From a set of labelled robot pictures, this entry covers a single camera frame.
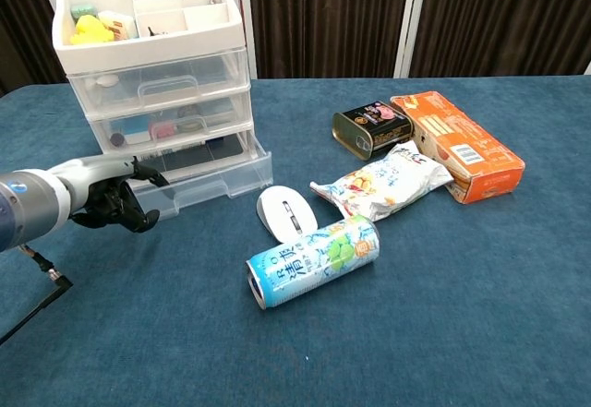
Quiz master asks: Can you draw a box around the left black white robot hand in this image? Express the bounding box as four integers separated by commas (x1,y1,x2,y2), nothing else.
48,155,172,234

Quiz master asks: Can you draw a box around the clear plastic drawer with black pad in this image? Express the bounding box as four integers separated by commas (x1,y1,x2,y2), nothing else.
122,128,274,222

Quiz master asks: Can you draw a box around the white drawer organizer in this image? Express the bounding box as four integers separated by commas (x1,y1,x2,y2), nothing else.
51,0,256,162

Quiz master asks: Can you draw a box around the clear plastic drawer with small items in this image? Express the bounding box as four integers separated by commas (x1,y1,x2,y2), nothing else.
90,94,254,155

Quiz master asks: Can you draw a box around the yellow rubber toy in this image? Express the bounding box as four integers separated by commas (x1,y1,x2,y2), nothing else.
69,13,115,46

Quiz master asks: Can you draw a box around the white cream packet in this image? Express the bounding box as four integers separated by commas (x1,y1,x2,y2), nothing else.
97,9,139,42

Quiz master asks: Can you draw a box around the brown curtain panel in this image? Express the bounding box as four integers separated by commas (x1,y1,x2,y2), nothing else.
408,0,591,78
0,0,70,98
247,0,410,80

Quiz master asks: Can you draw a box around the white computer mouse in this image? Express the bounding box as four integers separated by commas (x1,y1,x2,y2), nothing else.
256,185,319,244

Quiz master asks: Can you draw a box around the light blue drink can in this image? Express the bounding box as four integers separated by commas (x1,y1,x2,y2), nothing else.
244,215,382,311

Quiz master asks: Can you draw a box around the black gold tin can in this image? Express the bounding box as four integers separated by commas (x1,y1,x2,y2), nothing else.
332,100,415,162

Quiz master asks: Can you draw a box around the white printed snack bag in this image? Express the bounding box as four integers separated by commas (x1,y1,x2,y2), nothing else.
308,141,456,222

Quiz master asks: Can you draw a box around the blue felt table mat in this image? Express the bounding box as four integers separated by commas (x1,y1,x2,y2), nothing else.
0,74,591,407

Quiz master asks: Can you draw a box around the orange cardboard snack box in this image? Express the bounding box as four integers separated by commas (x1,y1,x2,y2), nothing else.
390,90,526,205

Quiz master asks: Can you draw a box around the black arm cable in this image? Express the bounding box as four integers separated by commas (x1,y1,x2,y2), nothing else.
0,244,75,346

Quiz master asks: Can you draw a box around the clear plastic drawer with handle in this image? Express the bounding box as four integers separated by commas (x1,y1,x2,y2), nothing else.
67,48,251,118

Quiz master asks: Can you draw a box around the white partition post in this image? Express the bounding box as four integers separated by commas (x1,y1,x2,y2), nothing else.
393,0,420,79
225,0,259,81

